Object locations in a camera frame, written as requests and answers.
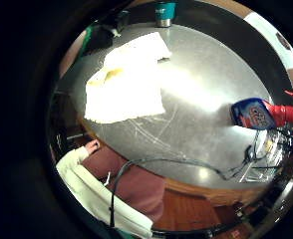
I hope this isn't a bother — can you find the the person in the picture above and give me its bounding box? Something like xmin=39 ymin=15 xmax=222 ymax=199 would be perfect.
xmin=55 ymin=138 xmax=167 ymax=239

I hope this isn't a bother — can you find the white cloth towel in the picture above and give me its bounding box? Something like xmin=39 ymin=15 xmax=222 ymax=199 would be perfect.
xmin=84 ymin=31 xmax=172 ymax=124

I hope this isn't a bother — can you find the black bag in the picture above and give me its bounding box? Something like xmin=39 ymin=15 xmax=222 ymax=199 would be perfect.
xmin=82 ymin=9 xmax=132 ymax=55

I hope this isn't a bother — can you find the teal metal tumbler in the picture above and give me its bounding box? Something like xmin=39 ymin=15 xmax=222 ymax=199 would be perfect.
xmin=153 ymin=1 xmax=177 ymax=28

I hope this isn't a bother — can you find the blue red spray bottle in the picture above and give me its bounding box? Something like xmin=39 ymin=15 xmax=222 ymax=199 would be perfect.
xmin=229 ymin=85 xmax=293 ymax=137

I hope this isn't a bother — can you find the clear plastic container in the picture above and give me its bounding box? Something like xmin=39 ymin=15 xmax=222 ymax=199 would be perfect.
xmin=238 ymin=128 xmax=293 ymax=184

